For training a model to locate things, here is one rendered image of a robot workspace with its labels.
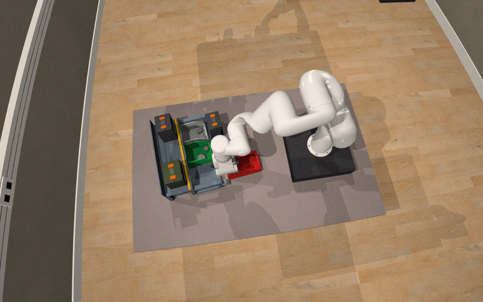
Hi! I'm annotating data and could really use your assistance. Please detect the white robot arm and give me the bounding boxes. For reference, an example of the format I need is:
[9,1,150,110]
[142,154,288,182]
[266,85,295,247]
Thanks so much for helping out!
[210,70,357,177]

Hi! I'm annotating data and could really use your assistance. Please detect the olive green case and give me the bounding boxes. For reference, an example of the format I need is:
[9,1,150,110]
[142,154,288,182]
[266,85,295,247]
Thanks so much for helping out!
[161,159,187,189]

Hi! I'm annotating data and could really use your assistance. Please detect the grey metal shelf rack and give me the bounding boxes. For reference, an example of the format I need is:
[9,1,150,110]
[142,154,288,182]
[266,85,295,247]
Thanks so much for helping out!
[149,114,226,201]

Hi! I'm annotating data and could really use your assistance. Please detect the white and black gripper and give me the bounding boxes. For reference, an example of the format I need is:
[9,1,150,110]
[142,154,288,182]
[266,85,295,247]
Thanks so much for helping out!
[211,154,239,169]

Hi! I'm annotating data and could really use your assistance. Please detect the grey open bin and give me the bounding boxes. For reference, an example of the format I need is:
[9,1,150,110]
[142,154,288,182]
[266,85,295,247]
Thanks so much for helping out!
[180,121,209,144]

